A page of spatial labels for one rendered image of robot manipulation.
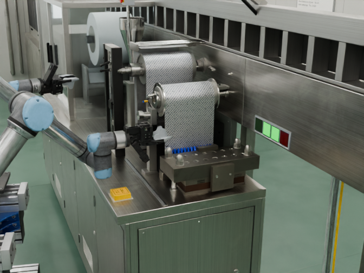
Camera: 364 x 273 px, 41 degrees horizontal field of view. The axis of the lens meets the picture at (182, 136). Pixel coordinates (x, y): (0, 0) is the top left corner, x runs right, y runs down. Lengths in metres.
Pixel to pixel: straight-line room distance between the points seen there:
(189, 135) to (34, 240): 1.77
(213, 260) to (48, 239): 1.68
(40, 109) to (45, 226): 2.04
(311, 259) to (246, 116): 1.52
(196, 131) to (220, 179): 0.26
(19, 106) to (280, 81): 0.96
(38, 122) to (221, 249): 0.94
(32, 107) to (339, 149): 1.05
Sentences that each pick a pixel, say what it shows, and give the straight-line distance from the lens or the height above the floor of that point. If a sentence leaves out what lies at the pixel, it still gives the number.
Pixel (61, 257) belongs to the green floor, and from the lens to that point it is 3.35.
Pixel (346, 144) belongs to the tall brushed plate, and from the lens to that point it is 1.60.
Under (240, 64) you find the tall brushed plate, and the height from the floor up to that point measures 1.40.
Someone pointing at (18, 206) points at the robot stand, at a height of 0.71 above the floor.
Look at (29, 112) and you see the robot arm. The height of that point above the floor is 1.31.
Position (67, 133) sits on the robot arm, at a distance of 2.04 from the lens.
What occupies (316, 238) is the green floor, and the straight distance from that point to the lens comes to 3.61.
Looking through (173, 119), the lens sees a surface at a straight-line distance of 2.08.
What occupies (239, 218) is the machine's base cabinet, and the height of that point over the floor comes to 0.78.
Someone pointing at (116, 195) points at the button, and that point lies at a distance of 1.97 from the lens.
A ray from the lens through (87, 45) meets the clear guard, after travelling 2.98.
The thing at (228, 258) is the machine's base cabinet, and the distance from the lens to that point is 2.19.
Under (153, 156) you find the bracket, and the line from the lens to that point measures 2.19.
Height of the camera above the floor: 1.78
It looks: 19 degrees down
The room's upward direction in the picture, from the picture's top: 1 degrees clockwise
